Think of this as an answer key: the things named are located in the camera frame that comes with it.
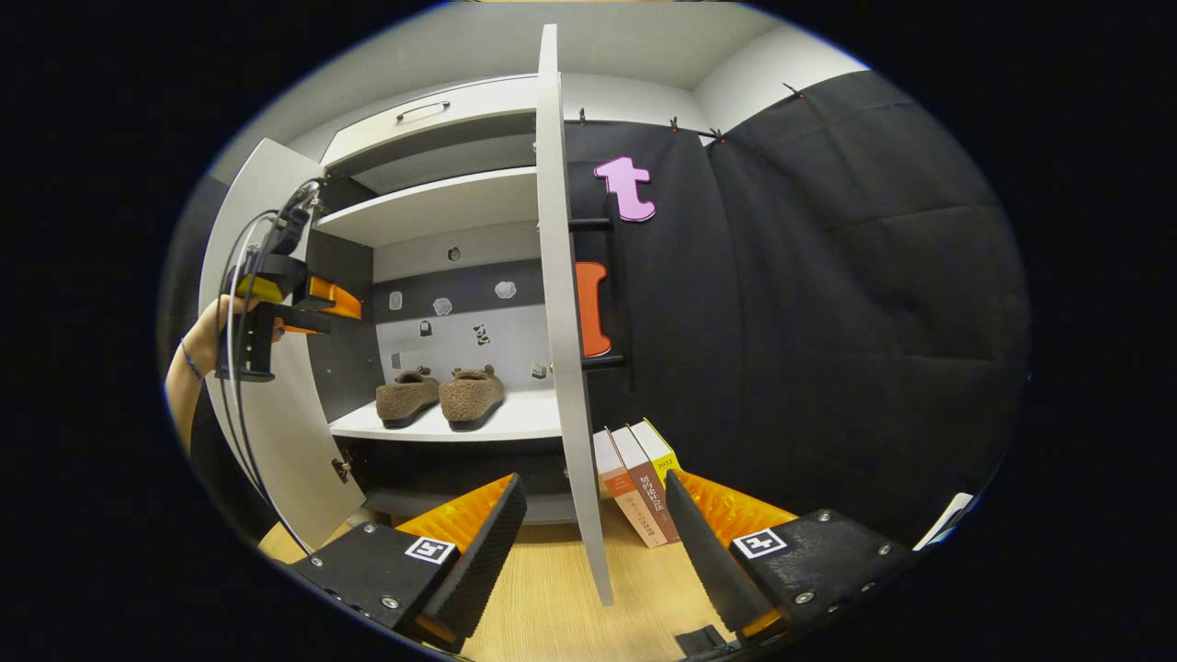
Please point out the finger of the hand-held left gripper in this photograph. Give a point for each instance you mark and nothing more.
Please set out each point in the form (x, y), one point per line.
(303, 320)
(336, 299)

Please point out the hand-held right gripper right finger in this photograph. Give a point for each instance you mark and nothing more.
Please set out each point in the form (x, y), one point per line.
(703, 561)

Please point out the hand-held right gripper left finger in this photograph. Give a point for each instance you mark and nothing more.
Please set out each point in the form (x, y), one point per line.
(483, 561)

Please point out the white cabinet door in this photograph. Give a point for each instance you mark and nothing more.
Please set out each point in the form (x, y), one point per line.
(565, 368)
(276, 432)

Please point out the brown fuzzy shoe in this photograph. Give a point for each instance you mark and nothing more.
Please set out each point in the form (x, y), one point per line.
(471, 397)
(405, 400)

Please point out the white shoe cabinet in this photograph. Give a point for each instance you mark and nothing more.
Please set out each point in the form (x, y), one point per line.
(524, 418)

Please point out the white cabinet drawer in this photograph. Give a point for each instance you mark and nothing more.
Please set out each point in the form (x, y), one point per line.
(487, 106)

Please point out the blue wrist band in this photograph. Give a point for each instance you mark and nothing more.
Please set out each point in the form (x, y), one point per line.
(190, 360)

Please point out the brown book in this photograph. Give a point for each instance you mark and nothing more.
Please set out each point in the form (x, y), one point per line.
(648, 487)

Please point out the white and orange book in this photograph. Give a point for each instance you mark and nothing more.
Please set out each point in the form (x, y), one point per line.
(621, 492)

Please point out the yellow and white book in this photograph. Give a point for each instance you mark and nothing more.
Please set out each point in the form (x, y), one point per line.
(660, 450)

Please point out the black backdrop cloth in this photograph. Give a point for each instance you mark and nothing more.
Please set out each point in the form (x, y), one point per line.
(828, 322)

